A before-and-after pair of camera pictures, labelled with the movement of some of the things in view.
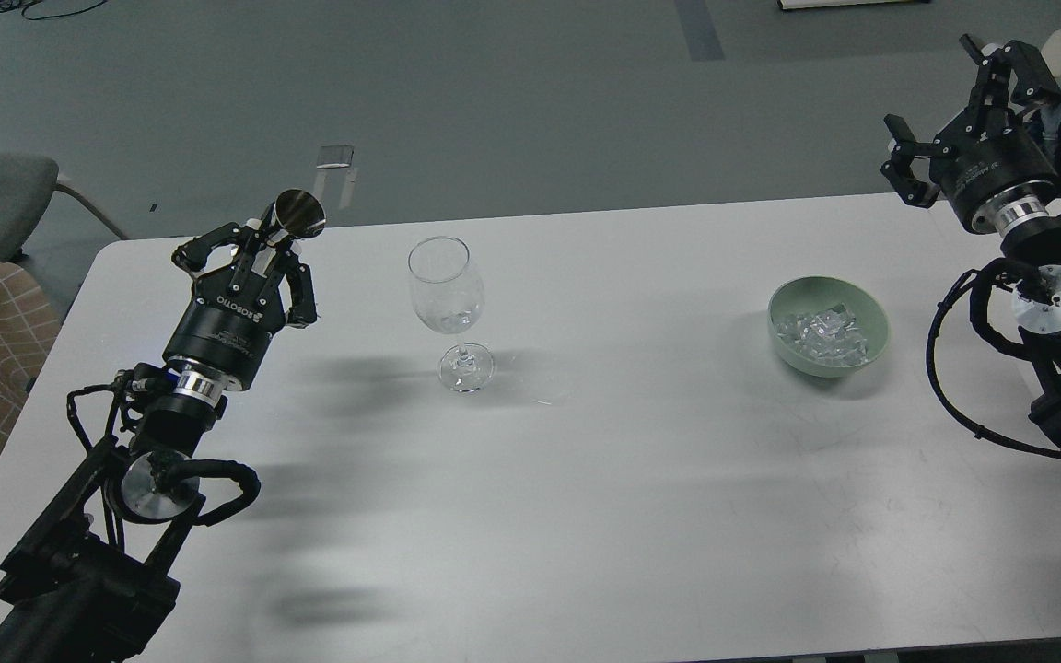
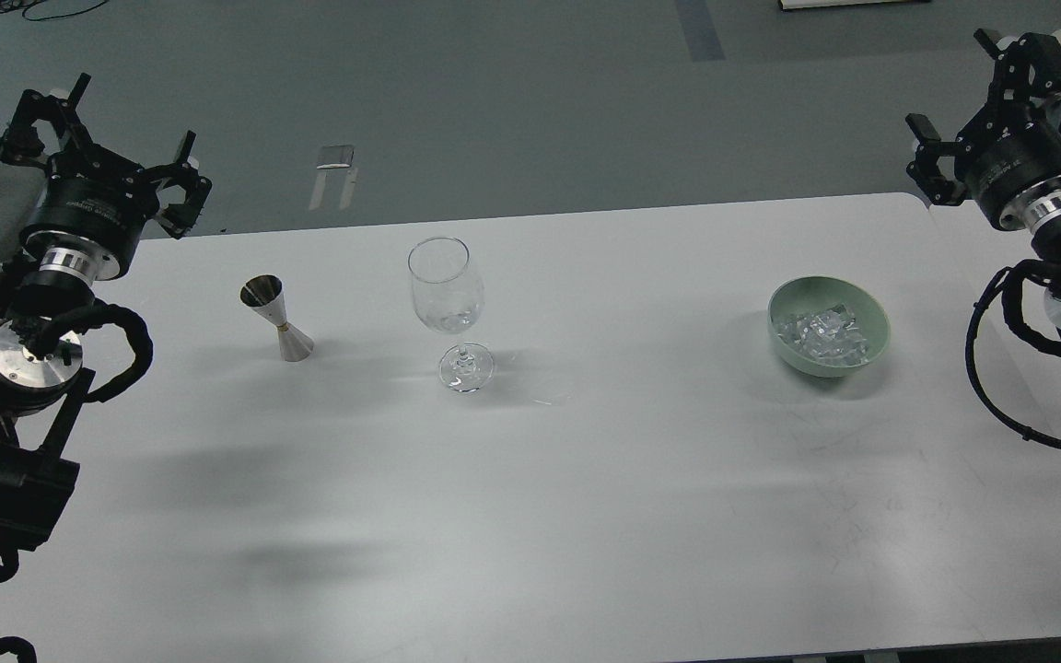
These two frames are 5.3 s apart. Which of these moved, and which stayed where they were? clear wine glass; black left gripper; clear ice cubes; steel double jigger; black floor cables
Moved: black left gripper; steel double jigger
Stayed: clear ice cubes; black floor cables; clear wine glass
